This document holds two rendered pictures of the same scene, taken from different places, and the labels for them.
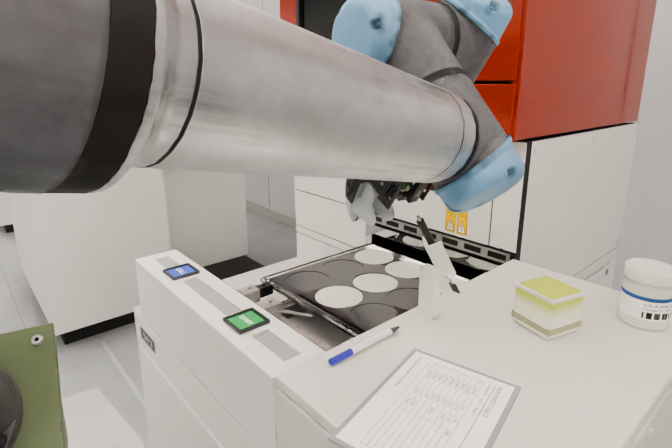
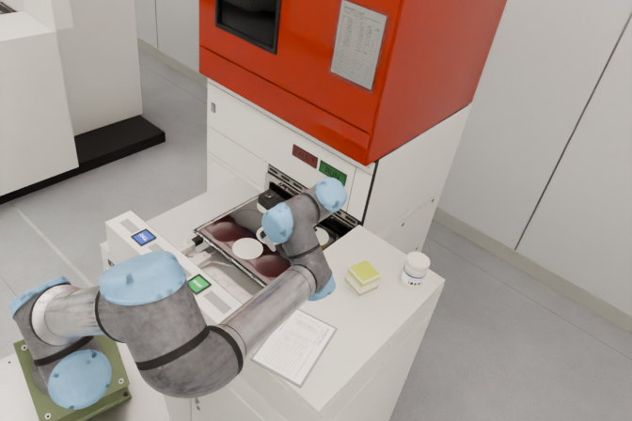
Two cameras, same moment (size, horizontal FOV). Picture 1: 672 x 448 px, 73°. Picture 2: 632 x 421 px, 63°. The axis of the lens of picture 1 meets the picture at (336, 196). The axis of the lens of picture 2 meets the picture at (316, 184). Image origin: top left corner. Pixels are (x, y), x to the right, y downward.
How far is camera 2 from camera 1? 84 cm
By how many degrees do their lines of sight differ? 25
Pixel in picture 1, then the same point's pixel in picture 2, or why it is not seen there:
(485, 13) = (332, 208)
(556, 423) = (347, 347)
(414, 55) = (297, 242)
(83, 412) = not seen: hidden behind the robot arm
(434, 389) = (297, 331)
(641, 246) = (480, 153)
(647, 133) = (501, 68)
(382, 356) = not seen: hidden behind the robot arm
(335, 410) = not seen: hidden behind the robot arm
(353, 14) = (273, 223)
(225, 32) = (249, 344)
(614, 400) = (376, 334)
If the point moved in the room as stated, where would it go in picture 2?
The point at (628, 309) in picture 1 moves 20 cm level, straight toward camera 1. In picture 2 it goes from (403, 278) to (380, 323)
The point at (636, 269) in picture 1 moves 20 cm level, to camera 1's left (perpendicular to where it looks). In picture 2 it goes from (409, 262) to (343, 262)
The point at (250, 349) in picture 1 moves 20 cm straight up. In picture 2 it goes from (204, 305) to (204, 254)
